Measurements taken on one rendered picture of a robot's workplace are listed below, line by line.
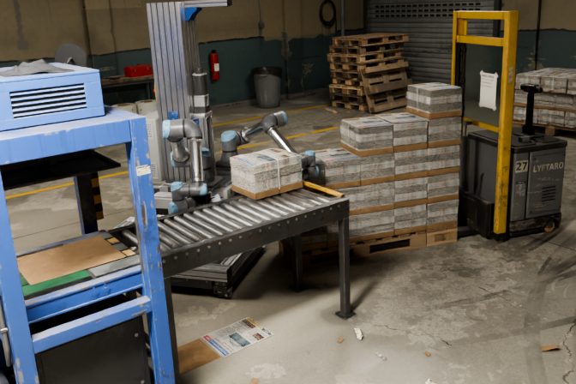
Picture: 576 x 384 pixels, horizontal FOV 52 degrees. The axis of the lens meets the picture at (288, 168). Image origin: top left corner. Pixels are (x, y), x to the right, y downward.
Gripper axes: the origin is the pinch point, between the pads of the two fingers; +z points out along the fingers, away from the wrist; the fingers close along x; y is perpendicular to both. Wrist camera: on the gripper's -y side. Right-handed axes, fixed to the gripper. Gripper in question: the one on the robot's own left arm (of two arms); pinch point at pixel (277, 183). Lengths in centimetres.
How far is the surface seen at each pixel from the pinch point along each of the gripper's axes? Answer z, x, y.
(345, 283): -5, 63, -54
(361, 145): -76, 4, 14
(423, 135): -125, 22, 17
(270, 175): 22.6, 24.4, 16.1
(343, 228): -4, 62, -16
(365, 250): -78, 6, -72
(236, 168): 34.3, 2.8, 18.7
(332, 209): 5, 63, -1
